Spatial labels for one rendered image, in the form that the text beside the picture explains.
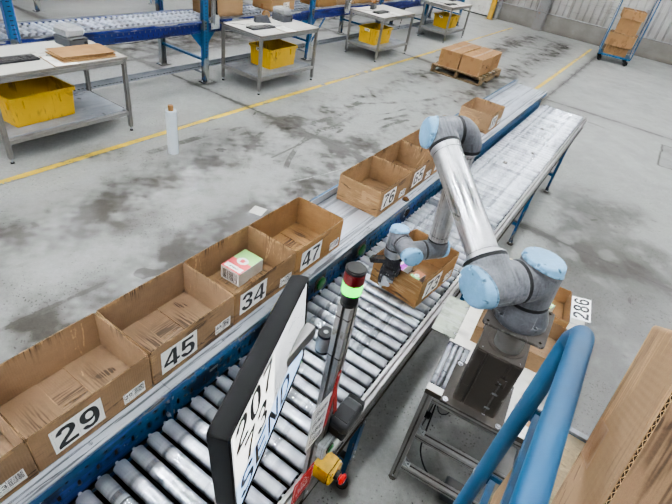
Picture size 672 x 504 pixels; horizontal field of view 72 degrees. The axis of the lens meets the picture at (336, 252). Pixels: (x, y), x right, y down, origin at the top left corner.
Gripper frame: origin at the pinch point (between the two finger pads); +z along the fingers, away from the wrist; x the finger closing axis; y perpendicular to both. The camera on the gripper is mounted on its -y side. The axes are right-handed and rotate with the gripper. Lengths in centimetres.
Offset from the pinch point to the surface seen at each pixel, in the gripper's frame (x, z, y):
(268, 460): -104, 6, 15
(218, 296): -75, -19, -38
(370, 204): 42, -14, -34
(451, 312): 13.2, 5.1, 36.2
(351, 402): -89, -29, 34
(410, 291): 2.8, -3.0, 15.4
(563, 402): -136, -116, 71
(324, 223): 2.6, -16.4, -39.9
